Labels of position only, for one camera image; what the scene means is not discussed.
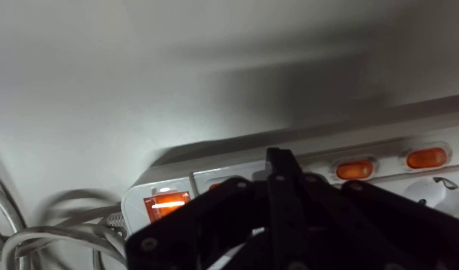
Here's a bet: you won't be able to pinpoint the white power strip cable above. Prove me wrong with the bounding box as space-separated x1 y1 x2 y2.
0 149 130 270

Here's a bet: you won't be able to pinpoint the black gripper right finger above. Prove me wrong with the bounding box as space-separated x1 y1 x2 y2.
281 147 459 270

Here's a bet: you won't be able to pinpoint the white power strip orange switches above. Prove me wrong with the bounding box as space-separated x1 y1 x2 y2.
121 92 459 237

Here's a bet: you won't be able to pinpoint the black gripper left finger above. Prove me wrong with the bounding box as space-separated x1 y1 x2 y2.
125 147 289 270

